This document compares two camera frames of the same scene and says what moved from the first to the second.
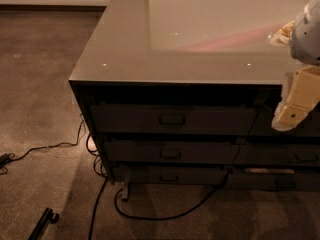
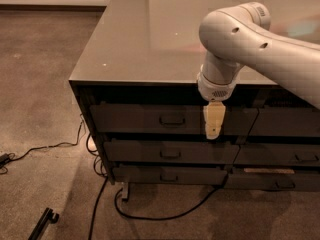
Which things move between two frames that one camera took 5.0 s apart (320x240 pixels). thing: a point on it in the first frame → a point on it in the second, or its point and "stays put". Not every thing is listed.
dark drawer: (174, 119) stays put
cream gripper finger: (300, 94) → (214, 112)
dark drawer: (168, 151) stays put
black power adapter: (4, 159) stays put
